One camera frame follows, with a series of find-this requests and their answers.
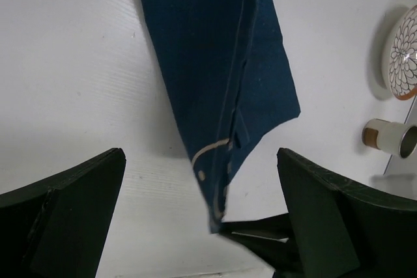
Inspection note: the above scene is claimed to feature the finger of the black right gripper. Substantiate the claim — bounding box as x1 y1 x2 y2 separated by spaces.
221 214 304 273

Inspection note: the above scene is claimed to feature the dark blue cloth placemat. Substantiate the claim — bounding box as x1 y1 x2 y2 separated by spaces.
141 0 300 233

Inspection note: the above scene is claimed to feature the white cup with cork base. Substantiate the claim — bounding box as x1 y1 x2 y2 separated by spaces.
362 118 416 159

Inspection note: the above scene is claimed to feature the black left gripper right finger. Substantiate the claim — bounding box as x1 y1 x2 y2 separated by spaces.
277 148 416 277

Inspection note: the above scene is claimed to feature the floral patterned ceramic bowl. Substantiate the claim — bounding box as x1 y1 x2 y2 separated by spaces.
381 6 416 101

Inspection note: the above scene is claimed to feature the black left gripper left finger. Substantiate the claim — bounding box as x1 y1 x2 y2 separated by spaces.
1 148 126 277

